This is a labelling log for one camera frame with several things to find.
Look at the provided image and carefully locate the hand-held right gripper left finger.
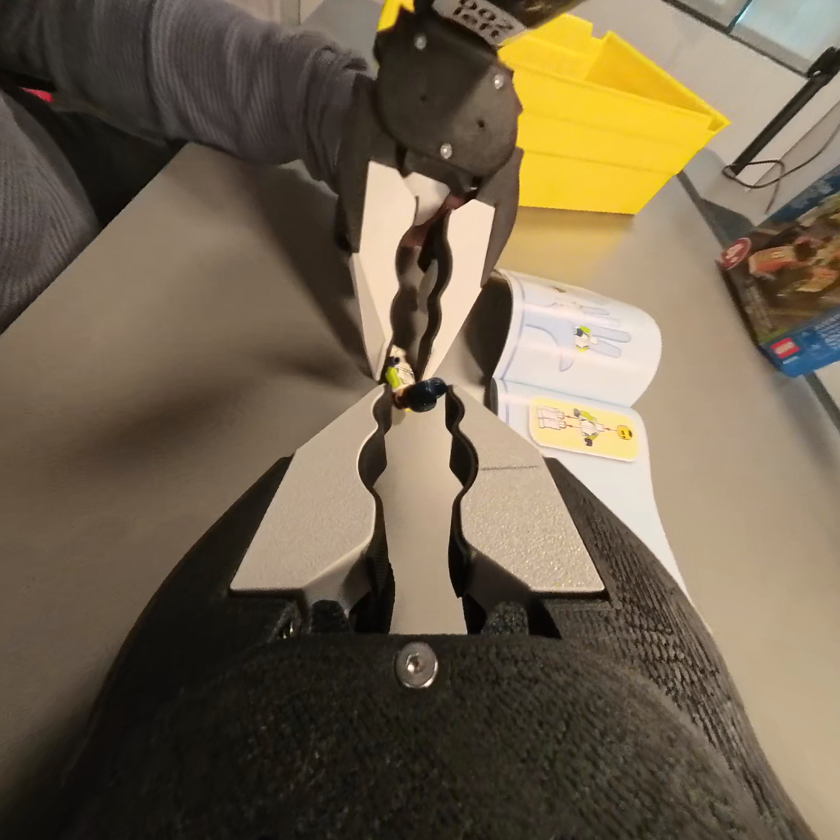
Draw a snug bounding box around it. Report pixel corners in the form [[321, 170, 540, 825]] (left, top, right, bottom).
[[230, 386, 398, 608]]

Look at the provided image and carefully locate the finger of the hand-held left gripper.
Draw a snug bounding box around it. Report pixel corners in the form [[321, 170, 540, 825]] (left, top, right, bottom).
[[346, 159, 424, 385], [413, 192, 500, 385]]

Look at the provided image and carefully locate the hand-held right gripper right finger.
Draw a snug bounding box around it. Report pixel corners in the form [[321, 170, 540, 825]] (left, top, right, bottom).
[[445, 386, 605, 601]]

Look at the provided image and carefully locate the white lego minifigure torso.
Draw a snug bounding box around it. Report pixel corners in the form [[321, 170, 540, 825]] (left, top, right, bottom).
[[384, 346, 416, 395]]

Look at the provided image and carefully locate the lego instruction booklet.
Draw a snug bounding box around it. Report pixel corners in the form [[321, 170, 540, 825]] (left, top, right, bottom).
[[484, 268, 698, 595]]

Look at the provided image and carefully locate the dark lego minifigure cap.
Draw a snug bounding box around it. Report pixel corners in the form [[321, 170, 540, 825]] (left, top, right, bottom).
[[402, 377, 450, 414]]

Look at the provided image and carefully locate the yellow plastic bin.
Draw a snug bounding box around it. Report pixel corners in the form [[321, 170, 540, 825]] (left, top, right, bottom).
[[377, 0, 732, 217]]

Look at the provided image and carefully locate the blue lego box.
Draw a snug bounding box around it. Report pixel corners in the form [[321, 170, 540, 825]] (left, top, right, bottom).
[[715, 165, 840, 379]]

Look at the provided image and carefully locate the person's left forearm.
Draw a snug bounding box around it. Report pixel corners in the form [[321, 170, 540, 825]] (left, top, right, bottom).
[[0, 0, 370, 186]]

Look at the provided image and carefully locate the person's left hand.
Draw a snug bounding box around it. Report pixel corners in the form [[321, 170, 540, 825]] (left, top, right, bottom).
[[402, 199, 455, 250]]

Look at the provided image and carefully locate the black desk plate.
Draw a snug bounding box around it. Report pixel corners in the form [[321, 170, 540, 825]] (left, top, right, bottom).
[[676, 169, 756, 253]]

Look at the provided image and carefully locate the black pole stand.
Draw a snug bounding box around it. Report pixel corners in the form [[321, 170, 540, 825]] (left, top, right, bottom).
[[727, 47, 840, 177]]

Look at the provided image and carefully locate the large grid window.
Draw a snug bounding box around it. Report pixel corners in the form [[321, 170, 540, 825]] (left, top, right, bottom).
[[663, 0, 840, 73]]

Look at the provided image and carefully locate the black cable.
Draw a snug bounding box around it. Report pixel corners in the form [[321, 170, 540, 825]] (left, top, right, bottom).
[[722, 138, 824, 193]]

